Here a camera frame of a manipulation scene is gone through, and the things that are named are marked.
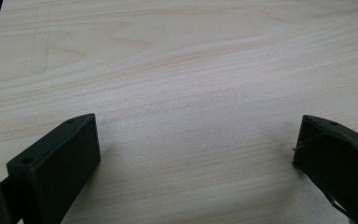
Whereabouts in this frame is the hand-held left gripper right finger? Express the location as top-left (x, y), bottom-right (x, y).
top-left (292, 114), bottom-right (358, 224)

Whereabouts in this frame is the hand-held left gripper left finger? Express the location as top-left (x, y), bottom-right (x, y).
top-left (6, 113), bottom-right (102, 224)

